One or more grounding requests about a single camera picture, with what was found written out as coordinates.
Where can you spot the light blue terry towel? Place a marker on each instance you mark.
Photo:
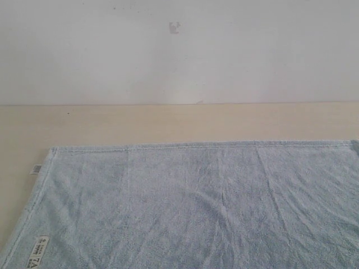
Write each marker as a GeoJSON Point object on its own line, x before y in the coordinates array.
{"type": "Point", "coordinates": [247, 204]}

